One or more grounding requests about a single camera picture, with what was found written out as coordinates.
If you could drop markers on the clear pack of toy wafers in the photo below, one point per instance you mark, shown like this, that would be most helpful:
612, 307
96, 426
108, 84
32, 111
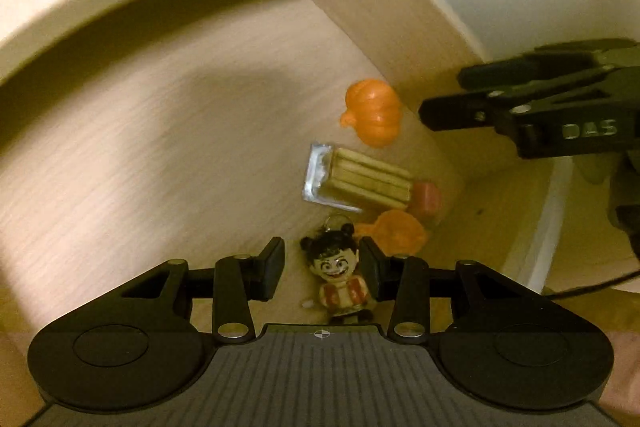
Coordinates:
365, 179

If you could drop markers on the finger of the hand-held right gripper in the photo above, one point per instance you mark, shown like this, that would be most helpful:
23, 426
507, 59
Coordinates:
500, 69
455, 113

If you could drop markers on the orange pumpkin toy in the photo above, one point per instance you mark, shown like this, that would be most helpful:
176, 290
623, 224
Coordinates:
400, 232
375, 112

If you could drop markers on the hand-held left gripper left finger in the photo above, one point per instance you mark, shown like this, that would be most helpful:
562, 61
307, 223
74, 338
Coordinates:
274, 267

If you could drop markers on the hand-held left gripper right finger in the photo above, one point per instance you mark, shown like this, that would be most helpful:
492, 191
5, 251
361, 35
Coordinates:
370, 267

